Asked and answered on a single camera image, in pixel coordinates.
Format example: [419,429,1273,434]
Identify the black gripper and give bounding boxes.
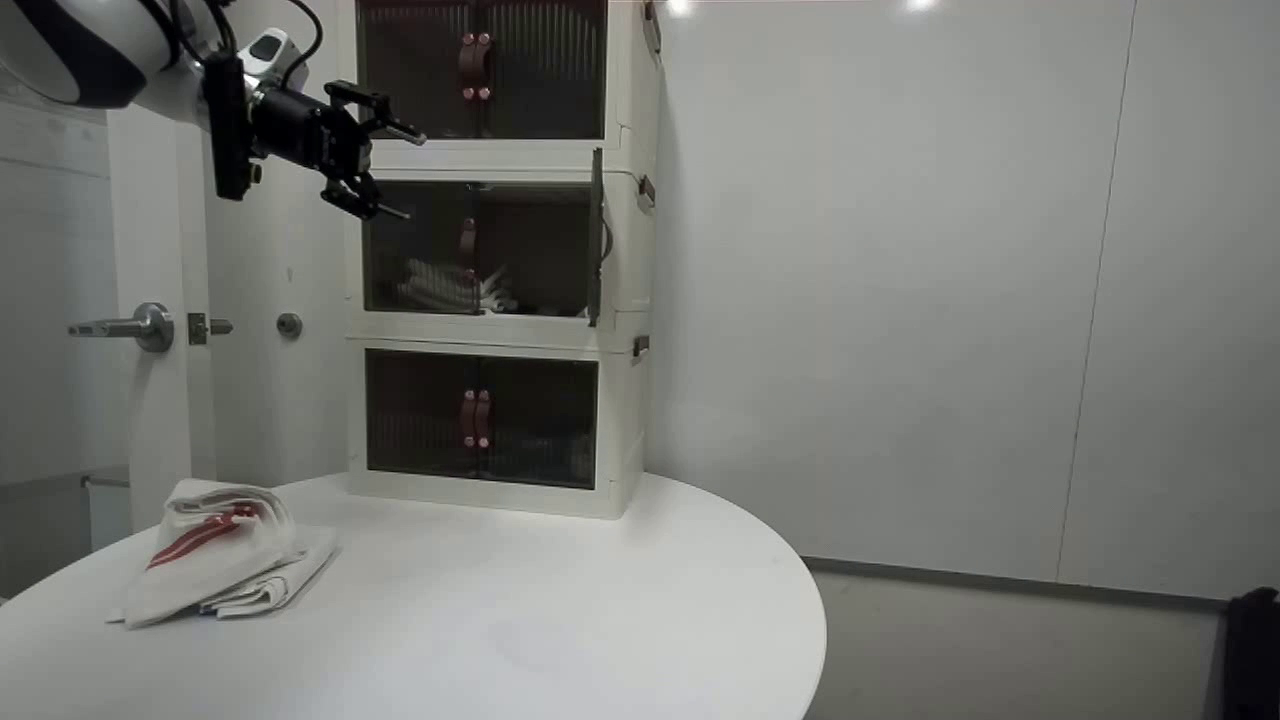
[248,75,433,229]

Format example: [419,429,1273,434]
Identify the dark slatted cabinet door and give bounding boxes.
[472,0,613,143]
[359,179,480,321]
[352,0,480,143]
[364,343,480,487]

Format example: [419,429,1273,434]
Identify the silver door latch plate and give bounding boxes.
[184,306,239,347]

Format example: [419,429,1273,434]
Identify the white room door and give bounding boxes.
[0,97,202,596]

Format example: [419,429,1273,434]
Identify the grey slatted box lid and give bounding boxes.
[586,143,607,332]

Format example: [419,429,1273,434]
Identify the black dish rack grid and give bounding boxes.
[472,352,604,492]

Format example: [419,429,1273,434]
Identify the white cloth red stripes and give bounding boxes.
[106,477,308,631]

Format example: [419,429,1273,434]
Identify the white cloth blue stripes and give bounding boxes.
[196,529,339,625]

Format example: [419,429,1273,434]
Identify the black object on floor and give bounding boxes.
[1220,583,1280,720]

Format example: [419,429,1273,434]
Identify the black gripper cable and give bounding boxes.
[283,0,330,81]

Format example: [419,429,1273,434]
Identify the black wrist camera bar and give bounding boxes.
[201,51,260,205]

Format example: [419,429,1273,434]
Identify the silver door lever handle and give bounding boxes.
[65,296,179,360]

